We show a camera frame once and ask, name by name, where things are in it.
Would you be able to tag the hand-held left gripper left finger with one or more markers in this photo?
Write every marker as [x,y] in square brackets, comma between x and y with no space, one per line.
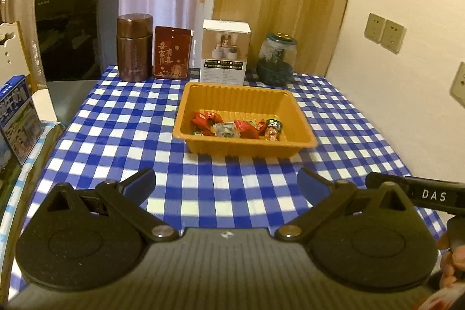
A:
[140,183]

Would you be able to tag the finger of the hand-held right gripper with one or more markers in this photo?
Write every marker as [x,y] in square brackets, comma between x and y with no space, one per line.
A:
[385,178]

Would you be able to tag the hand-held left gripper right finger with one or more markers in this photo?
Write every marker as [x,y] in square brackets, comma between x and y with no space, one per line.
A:
[312,184]

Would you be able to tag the green packet with dark label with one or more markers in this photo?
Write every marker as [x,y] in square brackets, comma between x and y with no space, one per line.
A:
[273,128]

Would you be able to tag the red snack packet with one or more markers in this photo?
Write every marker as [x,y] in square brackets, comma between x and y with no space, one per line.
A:
[203,118]
[247,128]

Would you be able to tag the grey candy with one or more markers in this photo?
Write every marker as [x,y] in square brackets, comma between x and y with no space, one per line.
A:
[225,130]

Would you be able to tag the yellow plastic tray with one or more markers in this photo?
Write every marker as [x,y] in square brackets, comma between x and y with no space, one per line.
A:
[236,99]

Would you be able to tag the person's right hand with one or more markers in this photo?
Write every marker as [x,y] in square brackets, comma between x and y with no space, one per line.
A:
[452,266]

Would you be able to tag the blue white checked tablecloth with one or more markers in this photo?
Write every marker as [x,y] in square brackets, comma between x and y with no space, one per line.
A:
[127,135]

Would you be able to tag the white cardboard box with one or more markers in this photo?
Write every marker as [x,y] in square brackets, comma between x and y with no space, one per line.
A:
[34,164]

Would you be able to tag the glass snow globe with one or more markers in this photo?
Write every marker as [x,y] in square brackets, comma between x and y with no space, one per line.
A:
[276,59]

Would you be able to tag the red gift box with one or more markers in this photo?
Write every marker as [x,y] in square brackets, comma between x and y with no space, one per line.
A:
[172,54]

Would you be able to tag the brown metal canister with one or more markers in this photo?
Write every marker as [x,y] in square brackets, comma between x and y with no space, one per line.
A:
[133,48]

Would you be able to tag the blue milk carton box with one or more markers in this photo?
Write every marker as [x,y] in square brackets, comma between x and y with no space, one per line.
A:
[18,117]

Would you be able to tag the white photo-printed box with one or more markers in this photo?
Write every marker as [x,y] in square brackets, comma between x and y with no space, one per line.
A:
[225,55]

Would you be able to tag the black countertop appliance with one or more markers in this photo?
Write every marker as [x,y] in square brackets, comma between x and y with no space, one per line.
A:
[72,37]

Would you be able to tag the white carved chair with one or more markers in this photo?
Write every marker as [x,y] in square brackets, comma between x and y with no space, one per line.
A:
[12,52]

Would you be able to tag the large beige wall plate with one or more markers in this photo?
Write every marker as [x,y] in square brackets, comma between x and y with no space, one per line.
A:
[459,83]

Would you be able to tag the beige wall socket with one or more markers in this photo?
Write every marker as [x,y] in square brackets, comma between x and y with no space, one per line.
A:
[393,37]
[375,27]

